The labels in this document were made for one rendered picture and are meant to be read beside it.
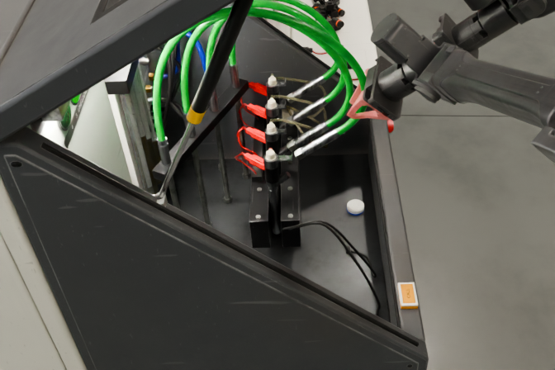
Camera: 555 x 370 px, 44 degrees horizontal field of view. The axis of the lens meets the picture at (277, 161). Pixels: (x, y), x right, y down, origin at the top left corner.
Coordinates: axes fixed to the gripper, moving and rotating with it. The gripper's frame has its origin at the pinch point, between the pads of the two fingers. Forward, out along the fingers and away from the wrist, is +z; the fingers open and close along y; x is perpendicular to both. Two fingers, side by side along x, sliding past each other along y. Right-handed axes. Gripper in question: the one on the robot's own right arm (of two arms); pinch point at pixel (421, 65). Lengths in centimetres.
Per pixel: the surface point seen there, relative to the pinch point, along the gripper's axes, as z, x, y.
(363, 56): 28.7, -36.2, -6.1
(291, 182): 33.1, 12.8, -1.1
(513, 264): 58, -59, -114
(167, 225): 15, 56, 26
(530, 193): 54, -97, -118
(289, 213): 31.8, 21.4, -2.2
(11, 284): 40, 62, 34
